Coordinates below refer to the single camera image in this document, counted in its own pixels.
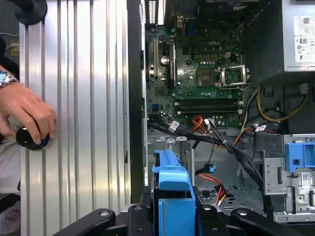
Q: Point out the black rounded plastic part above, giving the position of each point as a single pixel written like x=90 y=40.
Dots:
x=32 y=12

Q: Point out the green motherboard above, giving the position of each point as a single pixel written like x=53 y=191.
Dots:
x=197 y=81

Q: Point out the black graphics card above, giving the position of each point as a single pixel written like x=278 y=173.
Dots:
x=172 y=64

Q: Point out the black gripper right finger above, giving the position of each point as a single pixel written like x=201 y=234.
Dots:
x=211 y=221

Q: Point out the person's left hand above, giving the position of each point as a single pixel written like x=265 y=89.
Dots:
x=32 y=110

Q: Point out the CPU socket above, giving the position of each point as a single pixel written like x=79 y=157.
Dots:
x=207 y=76

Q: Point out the grey metal drive cage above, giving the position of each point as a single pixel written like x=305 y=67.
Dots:
x=273 y=177

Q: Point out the square chipset chip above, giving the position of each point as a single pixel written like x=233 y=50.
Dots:
x=160 y=91

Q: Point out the silver wristwatch blue dial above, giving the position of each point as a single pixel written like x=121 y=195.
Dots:
x=6 y=77

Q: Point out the black PC case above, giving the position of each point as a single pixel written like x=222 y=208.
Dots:
x=135 y=98

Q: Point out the metal socket cover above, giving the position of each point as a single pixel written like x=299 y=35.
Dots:
x=244 y=75

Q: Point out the black RAM slot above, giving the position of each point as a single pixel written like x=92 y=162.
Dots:
x=209 y=100
x=209 y=108
x=209 y=111
x=209 y=104

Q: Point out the round coin battery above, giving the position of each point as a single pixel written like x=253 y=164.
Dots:
x=165 y=60

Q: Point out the blue plastic drive latch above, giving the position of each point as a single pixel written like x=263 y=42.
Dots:
x=295 y=152

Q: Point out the grey power supply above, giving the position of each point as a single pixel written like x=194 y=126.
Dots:
x=295 y=49

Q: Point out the white expansion slot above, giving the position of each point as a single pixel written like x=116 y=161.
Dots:
x=155 y=56

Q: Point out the metal locking lever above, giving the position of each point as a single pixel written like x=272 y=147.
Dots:
x=233 y=86

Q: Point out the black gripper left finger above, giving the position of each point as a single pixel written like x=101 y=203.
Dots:
x=139 y=221

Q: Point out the hard disk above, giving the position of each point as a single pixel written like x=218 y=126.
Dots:
x=172 y=177

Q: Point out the metal disk bay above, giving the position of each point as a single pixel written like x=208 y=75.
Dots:
x=161 y=140

